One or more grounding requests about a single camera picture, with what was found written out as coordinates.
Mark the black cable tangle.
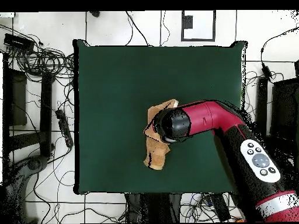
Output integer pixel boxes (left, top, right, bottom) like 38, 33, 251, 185
0, 23, 75, 80

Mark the grey floor hatch frame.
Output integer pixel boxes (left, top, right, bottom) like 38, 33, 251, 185
180, 10, 216, 42

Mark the dark green table cloth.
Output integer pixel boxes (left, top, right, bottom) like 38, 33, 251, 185
72, 38, 248, 196

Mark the long black cable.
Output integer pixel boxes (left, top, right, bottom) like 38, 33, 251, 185
124, 10, 150, 47

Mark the black power strip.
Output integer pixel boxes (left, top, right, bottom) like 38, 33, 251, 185
55, 108, 74, 149
208, 193, 232, 222

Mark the black metal stand frame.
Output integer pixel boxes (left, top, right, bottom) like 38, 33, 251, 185
2, 52, 55, 164
255, 59, 299, 162

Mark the grey floor outlet box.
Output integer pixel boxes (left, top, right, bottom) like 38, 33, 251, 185
182, 15, 194, 29

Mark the black electronics box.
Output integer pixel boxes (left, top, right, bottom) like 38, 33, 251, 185
3, 33, 36, 51

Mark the grey wheeled base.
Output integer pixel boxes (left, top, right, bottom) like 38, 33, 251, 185
4, 155, 50, 223

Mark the black cable with adapter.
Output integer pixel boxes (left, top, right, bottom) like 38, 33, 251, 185
260, 24, 299, 80

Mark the orange-tan terry towel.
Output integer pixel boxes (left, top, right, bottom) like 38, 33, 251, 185
142, 98, 180, 171

